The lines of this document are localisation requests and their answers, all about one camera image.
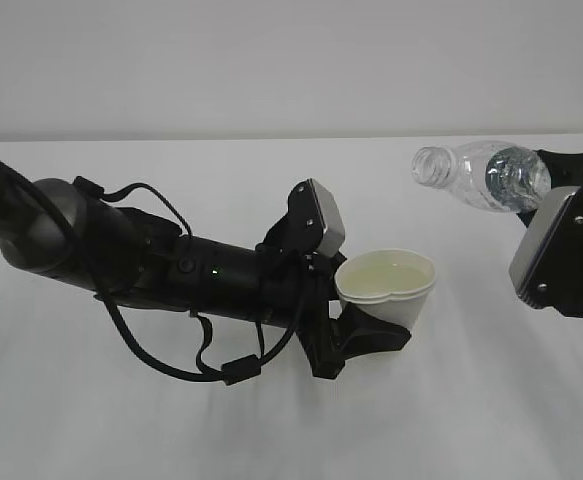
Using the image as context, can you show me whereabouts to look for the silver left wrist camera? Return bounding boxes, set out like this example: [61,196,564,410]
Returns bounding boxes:
[287,178,345,258]

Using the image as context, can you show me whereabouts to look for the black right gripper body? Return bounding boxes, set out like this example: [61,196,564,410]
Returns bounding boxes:
[547,187,583,318]

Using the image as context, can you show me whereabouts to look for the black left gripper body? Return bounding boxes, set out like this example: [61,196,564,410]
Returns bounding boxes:
[257,213,345,379]

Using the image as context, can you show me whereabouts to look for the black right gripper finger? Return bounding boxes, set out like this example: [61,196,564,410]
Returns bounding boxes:
[518,148,583,229]

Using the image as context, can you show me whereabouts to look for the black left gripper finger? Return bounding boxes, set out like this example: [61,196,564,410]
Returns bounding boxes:
[333,303,412,364]
[306,252,347,283]

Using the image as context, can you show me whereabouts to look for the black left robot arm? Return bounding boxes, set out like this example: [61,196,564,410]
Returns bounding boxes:
[0,161,411,385]

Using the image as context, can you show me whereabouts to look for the clear green-label water bottle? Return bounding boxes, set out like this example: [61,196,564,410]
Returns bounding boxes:
[411,140,552,214]

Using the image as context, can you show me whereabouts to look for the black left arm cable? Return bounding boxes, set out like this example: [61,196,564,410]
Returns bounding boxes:
[70,175,312,386]

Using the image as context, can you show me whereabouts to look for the white paper cup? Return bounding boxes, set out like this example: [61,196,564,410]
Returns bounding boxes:
[334,249,437,331]

